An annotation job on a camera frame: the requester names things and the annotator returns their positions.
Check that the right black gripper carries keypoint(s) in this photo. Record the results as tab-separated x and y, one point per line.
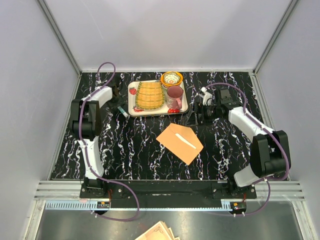
199	109

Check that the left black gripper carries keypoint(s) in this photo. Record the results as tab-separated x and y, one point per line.
120	102

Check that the green white glue stick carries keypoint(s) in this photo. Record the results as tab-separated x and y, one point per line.
124	113

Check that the ornate bordered letter paper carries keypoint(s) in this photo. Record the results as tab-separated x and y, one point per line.
185	141

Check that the brown paper envelope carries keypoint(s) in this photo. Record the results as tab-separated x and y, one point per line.
184	152

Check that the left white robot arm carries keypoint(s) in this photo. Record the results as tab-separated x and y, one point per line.
85	121

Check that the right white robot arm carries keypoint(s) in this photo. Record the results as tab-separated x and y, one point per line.
269	150

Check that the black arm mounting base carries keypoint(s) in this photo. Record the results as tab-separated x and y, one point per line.
117	189

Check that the white strawberry tray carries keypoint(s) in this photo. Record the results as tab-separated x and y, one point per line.
134	111

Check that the yellow woven bamboo basket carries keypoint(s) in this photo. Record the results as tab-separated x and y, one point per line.
150	95

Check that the yellow patterned bowl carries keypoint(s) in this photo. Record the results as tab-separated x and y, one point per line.
171	78

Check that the stack of spare letters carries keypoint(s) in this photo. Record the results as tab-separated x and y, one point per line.
159	231

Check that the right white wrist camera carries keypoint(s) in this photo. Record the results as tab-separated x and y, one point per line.
207	97

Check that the slotted cable duct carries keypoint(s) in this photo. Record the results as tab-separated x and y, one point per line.
212	205

